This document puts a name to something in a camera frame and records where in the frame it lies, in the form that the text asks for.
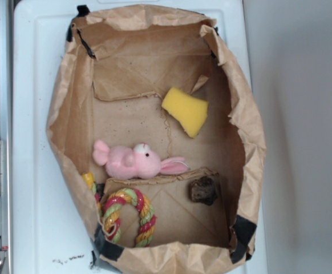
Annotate multicolored twisted rope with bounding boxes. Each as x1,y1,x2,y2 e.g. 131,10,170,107
82,172,157,248

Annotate pink plush bunny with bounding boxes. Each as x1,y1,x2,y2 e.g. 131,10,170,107
92,140,189,180

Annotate yellow sponge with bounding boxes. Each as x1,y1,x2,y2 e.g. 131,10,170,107
161,87,209,138

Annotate dark brown rock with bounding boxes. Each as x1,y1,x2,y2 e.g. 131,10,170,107
188,176,217,206

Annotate brown paper bag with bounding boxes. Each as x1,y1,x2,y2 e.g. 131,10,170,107
47,5,266,273

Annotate white plastic bin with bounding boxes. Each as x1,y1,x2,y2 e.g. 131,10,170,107
10,1,267,273

